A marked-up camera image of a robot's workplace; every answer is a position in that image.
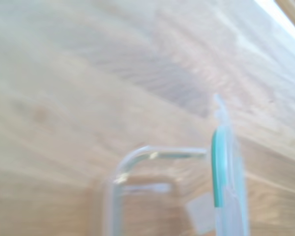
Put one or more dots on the clear lid with green seal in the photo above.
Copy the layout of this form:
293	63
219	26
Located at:
232	172

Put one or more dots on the clear glass food container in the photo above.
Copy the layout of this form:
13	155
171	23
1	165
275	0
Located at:
118	196

